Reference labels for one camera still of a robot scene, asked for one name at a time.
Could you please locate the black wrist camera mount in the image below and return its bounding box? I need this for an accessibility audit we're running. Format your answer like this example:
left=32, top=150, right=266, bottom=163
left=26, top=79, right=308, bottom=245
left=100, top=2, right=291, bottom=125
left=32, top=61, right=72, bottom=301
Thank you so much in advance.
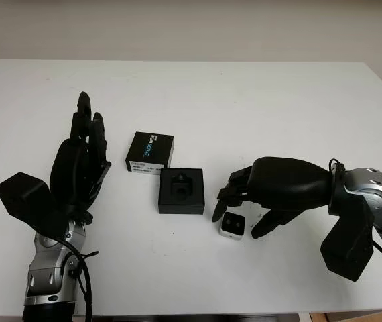
left=0, top=172, right=65, bottom=239
left=320, top=187, right=377, bottom=282

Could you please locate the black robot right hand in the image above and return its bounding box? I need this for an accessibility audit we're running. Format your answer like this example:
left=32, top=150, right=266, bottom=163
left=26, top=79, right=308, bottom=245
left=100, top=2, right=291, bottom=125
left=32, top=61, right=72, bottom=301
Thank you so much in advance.
left=210, top=156, right=338, bottom=242

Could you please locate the silver RealSense camera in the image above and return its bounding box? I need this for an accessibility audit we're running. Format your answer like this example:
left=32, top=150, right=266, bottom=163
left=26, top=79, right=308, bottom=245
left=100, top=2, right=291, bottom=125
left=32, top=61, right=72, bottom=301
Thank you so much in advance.
left=218, top=211, right=246, bottom=239

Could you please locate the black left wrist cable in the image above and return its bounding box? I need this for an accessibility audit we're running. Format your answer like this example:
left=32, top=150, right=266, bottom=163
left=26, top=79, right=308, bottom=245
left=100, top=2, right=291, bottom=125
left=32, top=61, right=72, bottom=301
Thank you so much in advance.
left=56, top=234, right=100, bottom=322

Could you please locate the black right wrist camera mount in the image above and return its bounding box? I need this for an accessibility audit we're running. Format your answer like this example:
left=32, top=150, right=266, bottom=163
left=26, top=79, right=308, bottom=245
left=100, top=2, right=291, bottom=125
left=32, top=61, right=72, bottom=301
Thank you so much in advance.
left=320, top=187, right=377, bottom=282

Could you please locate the black RealSense box lid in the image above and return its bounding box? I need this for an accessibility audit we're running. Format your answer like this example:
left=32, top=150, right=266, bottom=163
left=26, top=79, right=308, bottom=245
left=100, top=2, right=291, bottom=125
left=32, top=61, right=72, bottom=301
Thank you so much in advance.
left=123, top=131, right=176, bottom=175

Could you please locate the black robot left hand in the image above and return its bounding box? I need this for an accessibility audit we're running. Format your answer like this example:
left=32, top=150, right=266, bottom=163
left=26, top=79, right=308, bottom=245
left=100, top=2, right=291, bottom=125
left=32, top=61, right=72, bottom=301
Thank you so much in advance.
left=48, top=90, right=113, bottom=233

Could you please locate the black camera box base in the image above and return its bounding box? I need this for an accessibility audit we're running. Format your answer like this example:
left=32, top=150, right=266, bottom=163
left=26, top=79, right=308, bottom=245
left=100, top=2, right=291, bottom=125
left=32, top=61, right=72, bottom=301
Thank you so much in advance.
left=157, top=168, right=206, bottom=215

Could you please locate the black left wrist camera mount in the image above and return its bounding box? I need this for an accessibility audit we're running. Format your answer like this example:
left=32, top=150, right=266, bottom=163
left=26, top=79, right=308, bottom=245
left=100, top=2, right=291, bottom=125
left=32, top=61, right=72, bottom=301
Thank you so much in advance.
left=0, top=172, right=65, bottom=239

